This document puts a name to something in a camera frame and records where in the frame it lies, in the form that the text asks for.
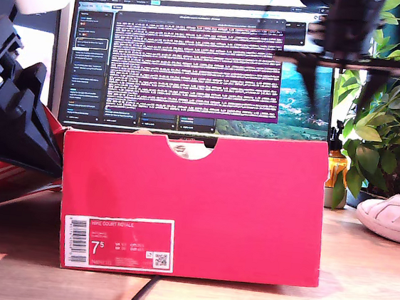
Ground green leafy potted plant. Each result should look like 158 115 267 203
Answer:
322 0 400 214

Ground orange bottle with black pump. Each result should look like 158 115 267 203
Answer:
322 119 356 211

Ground red Nike shoebox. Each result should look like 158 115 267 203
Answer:
50 114 334 296

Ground red Nike shoebox lid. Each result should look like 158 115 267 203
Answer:
0 100 71 227

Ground black cable on table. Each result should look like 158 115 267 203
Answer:
121 273 161 300

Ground wide black computer monitor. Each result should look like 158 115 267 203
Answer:
57 0 345 157

